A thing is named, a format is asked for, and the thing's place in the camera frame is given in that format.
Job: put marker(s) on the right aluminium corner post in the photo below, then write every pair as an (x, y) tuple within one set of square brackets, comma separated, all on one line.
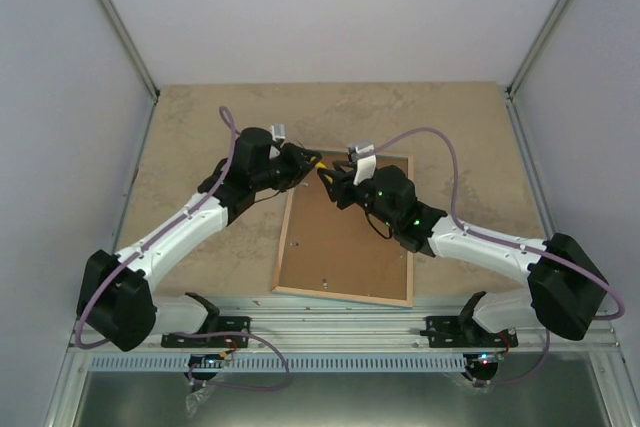
[(556, 14)]

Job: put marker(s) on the teal wooden picture frame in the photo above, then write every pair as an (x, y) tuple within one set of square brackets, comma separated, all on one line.
[(335, 254)]

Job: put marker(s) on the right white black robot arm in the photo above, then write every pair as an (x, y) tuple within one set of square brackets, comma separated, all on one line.
[(560, 287)]

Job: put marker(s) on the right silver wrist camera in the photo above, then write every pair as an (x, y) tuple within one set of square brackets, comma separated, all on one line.
[(362, 154)]

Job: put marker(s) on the left aluminium corner post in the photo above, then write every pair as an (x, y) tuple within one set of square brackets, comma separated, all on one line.
[(117, 25)]

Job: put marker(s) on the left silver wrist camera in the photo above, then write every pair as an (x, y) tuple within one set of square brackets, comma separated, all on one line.
[(278, 134)]

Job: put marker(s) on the aluminium corner post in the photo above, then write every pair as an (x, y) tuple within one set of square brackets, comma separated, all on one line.
[(117, 25), (556, 14)]

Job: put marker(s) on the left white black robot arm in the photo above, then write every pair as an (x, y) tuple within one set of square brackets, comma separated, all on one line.
[(117, 297)]

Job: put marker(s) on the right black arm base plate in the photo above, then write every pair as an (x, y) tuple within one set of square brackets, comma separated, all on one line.
[(450, 332)]

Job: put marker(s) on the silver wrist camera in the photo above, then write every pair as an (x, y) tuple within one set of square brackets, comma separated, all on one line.
[(362, 154), (278, 134)]

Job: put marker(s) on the grey slotted cable duct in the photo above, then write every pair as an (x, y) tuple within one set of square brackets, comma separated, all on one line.
[(262, 362)]

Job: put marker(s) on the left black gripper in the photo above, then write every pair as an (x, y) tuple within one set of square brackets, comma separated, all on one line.
[(297, 163)]

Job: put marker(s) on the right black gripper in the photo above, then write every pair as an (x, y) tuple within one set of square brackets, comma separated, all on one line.
[(340, 193)]

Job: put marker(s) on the aluminium rail platform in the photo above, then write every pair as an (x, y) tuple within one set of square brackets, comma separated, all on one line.
[(305, 324)]

